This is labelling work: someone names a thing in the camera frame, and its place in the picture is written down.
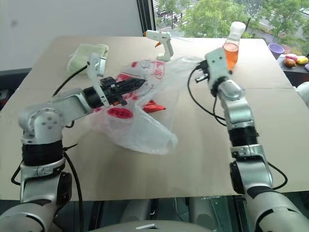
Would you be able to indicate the red foil packet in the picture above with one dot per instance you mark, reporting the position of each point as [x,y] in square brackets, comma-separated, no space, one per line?
[154,107]

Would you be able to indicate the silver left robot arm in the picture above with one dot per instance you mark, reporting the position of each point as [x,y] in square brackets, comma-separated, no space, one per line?
[70,104]

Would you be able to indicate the white red-printed plastic bag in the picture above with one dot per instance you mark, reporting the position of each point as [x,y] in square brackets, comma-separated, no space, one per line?
[149,135]

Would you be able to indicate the dark furniture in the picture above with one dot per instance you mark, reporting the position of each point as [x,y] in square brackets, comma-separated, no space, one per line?
[12,82]

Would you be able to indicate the yellow toy fruit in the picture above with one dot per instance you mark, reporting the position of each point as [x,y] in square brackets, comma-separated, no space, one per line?
[303,59]

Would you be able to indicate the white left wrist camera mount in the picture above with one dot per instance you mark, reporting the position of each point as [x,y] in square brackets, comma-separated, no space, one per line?
[97,65]

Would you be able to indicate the pink toy fruit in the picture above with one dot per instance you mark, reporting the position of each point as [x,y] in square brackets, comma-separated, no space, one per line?
[292,56]

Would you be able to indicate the white rounded object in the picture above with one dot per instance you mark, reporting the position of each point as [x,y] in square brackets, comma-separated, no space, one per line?
[304,93]

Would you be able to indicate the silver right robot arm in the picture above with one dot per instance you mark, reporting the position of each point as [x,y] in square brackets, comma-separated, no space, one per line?
[237,108]

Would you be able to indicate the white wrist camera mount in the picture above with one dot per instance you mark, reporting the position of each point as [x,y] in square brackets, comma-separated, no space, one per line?
[216,62]
[97,65]

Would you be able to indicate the purple plastic bowl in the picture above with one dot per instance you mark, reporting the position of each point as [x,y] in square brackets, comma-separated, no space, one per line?
[276,49]

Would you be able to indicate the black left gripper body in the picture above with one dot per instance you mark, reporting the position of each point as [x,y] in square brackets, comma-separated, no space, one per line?
[109,90]

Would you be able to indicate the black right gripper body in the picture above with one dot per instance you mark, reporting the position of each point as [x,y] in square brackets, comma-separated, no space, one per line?
[204,70]

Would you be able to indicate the brown toy fruit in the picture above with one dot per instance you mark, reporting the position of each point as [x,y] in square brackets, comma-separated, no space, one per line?
[289,62]

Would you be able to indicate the purple toy fruit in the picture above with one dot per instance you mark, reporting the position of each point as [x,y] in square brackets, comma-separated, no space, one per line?
[307,67]

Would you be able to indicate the orange liquid bottle white cap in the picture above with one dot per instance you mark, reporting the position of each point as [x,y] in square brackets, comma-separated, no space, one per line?
[231,53]

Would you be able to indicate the small white label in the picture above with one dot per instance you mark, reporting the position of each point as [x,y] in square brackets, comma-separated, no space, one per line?
[144,226]

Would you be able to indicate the dark window frame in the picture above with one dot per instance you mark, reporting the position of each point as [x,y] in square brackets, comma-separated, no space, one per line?
[146,17]

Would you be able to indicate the white hot glue gun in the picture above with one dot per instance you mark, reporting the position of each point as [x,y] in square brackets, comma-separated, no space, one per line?
[159,35]

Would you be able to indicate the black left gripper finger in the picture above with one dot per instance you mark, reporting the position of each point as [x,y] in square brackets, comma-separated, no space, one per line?
[131,82]
[130,90]

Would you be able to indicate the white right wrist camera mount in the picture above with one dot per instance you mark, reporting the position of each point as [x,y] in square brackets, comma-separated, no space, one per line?
[216,62]

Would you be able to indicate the pale green folded towel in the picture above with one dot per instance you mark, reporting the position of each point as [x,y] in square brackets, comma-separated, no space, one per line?
[84,55]

